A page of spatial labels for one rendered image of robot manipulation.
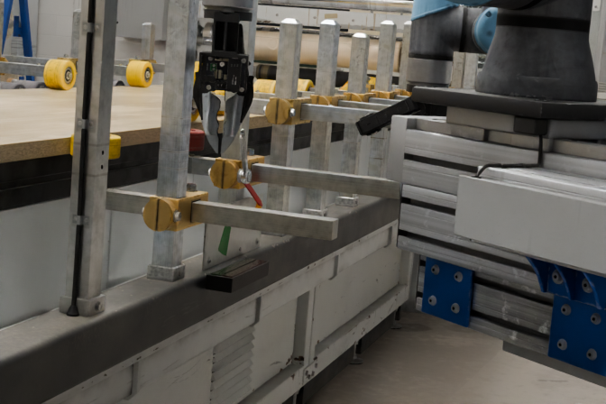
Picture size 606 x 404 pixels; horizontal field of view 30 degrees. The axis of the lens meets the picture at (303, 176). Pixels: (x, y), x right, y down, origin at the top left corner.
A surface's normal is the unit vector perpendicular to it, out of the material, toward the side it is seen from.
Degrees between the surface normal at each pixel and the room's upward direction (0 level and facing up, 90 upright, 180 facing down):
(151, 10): 90
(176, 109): 90
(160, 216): 90
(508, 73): 72
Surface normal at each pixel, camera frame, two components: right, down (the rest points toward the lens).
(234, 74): 0.02, 0.13
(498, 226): -0.81, 0.01
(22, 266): 0.94, 0.11
